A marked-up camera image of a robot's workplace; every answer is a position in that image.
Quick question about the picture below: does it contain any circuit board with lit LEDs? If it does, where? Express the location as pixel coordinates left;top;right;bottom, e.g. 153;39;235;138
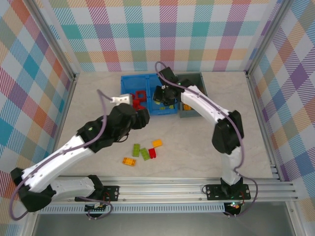
225;201;242;211

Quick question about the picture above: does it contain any grey metal panel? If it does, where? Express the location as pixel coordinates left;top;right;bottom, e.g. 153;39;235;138
24;212;300;236

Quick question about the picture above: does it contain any grey plastic bin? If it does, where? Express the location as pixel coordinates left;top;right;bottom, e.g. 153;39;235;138
176;71;209;119

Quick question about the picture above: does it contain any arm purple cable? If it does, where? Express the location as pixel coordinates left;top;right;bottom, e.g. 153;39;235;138
9;89;114;220
155;61;259;218

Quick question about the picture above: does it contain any aluminium frame post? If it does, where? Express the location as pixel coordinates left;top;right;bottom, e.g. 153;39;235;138
26;0;78;82
246;0;296;77

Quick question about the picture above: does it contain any blue double-compartment bin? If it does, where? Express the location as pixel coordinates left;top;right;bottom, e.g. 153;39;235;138
120;73;178;116

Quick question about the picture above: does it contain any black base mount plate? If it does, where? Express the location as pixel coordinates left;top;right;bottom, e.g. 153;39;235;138
206;184;252;201
98;185;120;203

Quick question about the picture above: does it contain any small black circuit board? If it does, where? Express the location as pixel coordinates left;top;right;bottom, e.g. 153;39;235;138
85;203;110;213

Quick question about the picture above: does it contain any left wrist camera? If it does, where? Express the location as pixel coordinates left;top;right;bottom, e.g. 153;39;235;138
112;94;133;105

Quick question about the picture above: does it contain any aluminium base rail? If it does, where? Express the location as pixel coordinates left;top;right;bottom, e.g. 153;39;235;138
26;176;300;205

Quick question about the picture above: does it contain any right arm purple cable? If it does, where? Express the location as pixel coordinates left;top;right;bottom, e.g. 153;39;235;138
155;61;259;218

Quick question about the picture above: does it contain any perforated cable duct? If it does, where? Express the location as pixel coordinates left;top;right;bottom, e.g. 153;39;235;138
39;205;226;214

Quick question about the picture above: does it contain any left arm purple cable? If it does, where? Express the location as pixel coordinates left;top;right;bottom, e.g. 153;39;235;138
9;89;114;220

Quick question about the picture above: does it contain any aluminium side rail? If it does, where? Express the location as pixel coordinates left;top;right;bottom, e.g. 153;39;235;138
48;77;77;163
246;73;283;181

